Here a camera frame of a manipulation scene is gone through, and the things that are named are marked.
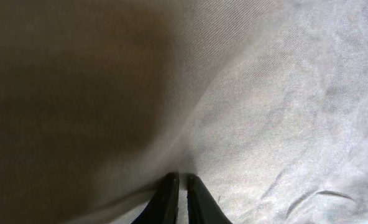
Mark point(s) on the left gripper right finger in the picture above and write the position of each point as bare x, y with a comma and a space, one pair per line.
202, 208

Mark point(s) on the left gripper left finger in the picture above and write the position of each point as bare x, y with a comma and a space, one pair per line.
163, 206

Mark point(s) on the grey shorts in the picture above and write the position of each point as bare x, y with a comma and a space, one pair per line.
266, 101

